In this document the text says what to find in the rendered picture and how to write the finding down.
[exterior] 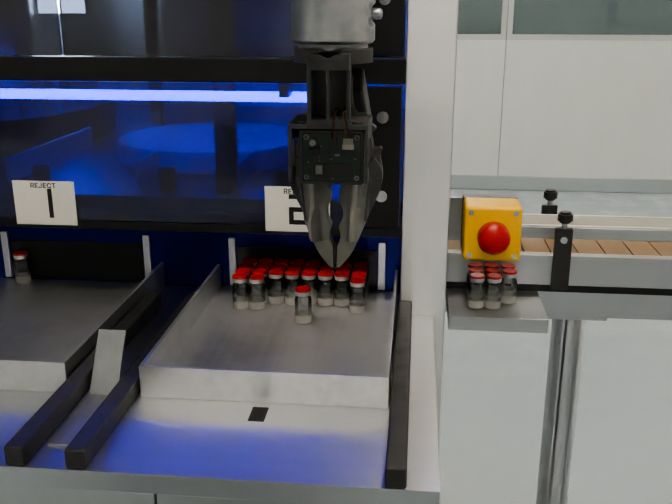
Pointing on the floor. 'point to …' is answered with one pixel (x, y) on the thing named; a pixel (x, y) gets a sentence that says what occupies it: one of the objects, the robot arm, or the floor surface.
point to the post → (428, 163)
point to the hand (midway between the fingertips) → (336, 251)
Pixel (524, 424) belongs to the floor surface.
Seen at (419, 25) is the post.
